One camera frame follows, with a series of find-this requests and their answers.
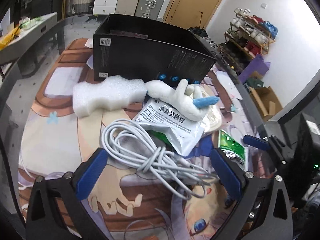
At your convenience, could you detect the printed desk mat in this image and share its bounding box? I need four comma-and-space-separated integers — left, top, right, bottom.
18, 39, 278, 240

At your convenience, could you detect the wooden door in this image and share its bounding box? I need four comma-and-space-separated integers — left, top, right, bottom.
162, 0, 234, 29

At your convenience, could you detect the white foam block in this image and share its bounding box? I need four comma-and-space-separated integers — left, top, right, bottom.
72, 75, 147, 118

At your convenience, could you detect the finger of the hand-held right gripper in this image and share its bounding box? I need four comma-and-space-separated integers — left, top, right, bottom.
244, 134, 295, 164

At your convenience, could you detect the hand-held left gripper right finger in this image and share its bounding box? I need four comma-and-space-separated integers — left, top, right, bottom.
210, 148, 293, 240

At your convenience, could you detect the black pile on floor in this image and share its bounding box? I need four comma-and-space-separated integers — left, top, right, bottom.
187, 26, 208, 38

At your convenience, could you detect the green medicine packet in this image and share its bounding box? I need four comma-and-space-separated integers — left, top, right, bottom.
217, 129, 248, 173

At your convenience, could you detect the open cardboard box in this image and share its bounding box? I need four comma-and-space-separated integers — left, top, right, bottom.
250, 86, 284, 122

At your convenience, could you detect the cream fabric pouch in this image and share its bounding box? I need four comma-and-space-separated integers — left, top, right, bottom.
204, 102, 223, 133

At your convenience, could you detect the white plush toy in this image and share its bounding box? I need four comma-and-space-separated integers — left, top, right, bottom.
145, 78, 220, 122

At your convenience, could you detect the green tissue pack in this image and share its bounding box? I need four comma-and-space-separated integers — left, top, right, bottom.
20, 16, 43, 30

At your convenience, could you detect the silver medicine packet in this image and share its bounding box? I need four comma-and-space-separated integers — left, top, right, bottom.
132, 97, 205, 155

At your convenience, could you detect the purple bag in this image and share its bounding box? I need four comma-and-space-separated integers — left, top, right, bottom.
239, 55, 272, 84

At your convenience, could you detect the woven laundry basket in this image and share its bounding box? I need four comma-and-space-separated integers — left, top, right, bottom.
71, 0, 94, 14

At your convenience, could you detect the black cardboard box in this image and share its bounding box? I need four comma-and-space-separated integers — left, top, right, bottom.
93, 14, 217, 87

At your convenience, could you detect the grey coffee table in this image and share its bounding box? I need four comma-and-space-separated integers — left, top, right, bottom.
0, 12, 58, 78

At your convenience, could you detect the dark green box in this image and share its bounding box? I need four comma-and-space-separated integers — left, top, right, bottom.
244, 76, 263, 91

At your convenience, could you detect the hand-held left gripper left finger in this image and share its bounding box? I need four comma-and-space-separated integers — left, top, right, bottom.
26, 148, 108, 240

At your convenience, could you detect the white cable bundle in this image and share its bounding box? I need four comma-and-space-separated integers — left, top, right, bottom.
100, 119, 221, 200

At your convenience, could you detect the yellow plastic bag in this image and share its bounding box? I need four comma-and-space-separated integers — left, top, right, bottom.
0, 26, 21, 50

